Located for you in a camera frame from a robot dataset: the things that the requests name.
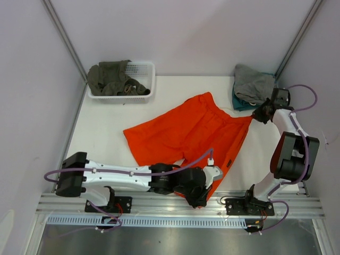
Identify orange shorts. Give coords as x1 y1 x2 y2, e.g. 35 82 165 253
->
123 92 252 199

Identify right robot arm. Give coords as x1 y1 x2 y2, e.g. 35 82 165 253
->
242 88 320 215

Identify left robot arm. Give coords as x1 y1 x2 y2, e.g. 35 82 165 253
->
56 152 219 213

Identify teal folded shorts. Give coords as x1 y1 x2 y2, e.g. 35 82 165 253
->
232 82 260 112

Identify grey folded shorts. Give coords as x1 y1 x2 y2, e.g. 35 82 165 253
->
234 64 276 105

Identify olive green shorts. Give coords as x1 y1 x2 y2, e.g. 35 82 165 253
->
87 60 150 96

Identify white plastic basket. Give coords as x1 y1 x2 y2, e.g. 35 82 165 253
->
87 61 156 104

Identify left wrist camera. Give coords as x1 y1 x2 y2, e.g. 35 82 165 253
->
203 166 223 188

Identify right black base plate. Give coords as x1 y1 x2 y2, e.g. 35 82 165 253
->
220 196 275 216

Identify aluminium mounting rail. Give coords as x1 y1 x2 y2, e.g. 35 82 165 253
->
36 191 325 219

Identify slotted cable duct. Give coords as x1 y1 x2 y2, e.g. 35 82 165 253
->
46 215 247 229

